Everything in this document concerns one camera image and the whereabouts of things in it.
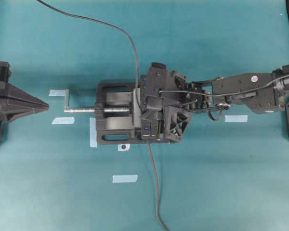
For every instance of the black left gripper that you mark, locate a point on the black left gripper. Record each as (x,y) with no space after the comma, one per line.
(15,103)

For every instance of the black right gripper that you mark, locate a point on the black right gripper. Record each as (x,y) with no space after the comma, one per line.
(161,99)

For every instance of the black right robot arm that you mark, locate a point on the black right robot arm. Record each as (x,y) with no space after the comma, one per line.
(260,92)

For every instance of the black USB hub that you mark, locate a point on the black USB hub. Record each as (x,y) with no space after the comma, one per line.
(152,129)

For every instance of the blue tape strip far left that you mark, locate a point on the blue tape strip far left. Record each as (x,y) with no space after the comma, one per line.
(58,93)

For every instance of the blue tape strip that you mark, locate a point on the blue tape strip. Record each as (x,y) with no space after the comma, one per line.
(236,118)
(63,121)
(58,93)
(124,178)

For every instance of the blue tape strip lower left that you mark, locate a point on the blue tape strip lower left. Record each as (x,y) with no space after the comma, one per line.
(63,121)

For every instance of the black bench vise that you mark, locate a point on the black bench vise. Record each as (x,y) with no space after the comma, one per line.
(116,114)

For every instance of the white marker sticker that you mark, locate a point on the white marker sticker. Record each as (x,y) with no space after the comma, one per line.
(123,147)

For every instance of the blue tape strip right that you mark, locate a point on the blue tape strip right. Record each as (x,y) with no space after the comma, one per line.
(236,118)

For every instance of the blue tape on vise left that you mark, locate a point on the blue tape on vise left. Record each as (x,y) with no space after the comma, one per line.
(93,132)

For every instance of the blue tape strip bottom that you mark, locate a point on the blue tape strip bottom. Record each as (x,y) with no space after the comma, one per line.
(124,178)

